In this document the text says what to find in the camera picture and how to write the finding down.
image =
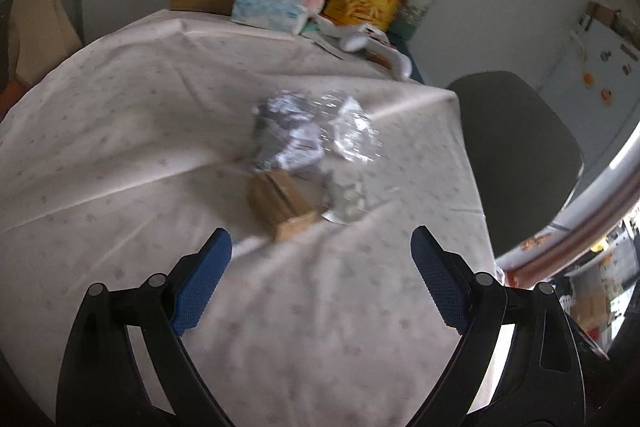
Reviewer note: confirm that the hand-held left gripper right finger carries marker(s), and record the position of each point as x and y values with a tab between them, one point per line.
442	287

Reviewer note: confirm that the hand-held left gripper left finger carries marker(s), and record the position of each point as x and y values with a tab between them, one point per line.
200	287

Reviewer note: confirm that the small brown cardboard box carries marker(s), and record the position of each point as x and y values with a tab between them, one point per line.
282	202

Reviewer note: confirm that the clear plastic cup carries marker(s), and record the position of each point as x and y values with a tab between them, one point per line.
345	202

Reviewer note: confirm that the silver wrapper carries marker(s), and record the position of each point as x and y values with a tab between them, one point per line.
285	137

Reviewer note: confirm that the clear wrapper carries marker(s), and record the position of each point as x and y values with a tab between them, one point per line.
355	132

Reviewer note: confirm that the grey chair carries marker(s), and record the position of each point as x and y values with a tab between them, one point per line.
515	147

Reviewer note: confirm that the white dotted tablecloth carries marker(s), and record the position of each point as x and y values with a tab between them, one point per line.
125	132

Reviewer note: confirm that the orange fridge magnet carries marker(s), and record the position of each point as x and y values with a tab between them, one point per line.
588	79
607	96

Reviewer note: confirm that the white handheld device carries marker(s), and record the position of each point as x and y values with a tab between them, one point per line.
370	42

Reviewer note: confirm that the white refrigerator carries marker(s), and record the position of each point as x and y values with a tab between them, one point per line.
590	57

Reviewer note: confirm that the blue tissue box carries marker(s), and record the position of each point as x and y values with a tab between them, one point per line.
270	9

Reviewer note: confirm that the beige chair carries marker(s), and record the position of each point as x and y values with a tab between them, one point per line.
40	32

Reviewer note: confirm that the cardboard box on refrigerator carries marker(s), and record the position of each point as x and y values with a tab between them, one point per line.
602	12

